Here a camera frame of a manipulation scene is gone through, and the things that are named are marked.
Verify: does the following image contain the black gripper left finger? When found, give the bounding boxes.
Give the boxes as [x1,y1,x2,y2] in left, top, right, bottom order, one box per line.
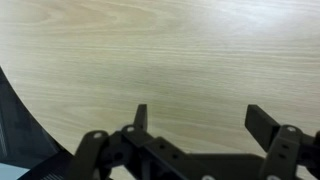
[66,103,201,180]

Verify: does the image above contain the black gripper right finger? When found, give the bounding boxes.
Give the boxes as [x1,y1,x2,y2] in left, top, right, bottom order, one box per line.
[244,104,320,180]

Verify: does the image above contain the black mesh office chair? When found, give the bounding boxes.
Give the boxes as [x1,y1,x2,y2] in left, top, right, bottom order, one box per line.
[0,66,75,180]

